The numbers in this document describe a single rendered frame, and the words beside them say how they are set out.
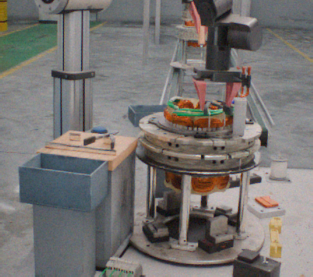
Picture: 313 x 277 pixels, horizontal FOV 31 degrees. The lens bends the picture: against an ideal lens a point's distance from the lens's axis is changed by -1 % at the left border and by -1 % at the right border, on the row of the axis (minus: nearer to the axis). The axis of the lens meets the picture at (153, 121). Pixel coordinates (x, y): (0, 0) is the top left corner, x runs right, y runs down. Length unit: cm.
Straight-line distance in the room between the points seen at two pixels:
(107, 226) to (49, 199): 17
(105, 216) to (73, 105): 53
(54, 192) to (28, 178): 6
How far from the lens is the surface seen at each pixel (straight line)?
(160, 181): 183
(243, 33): 127
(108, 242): 137
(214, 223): 148
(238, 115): 141
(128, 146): 140
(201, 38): 147
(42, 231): 131
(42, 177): 124
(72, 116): 179
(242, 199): 153
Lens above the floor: 147
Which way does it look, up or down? 14 degrees down
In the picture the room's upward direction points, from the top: 2 degrees clockwise
